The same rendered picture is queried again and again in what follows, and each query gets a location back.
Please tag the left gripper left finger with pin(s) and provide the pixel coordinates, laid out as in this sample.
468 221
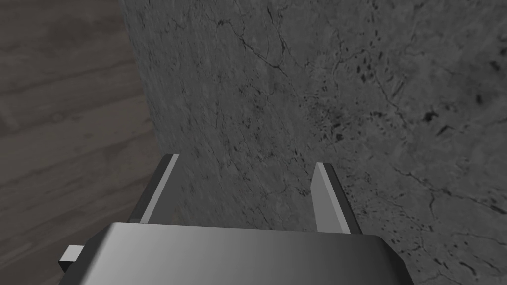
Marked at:
155 191

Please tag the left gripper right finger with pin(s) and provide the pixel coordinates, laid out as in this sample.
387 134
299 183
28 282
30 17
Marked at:
332 202

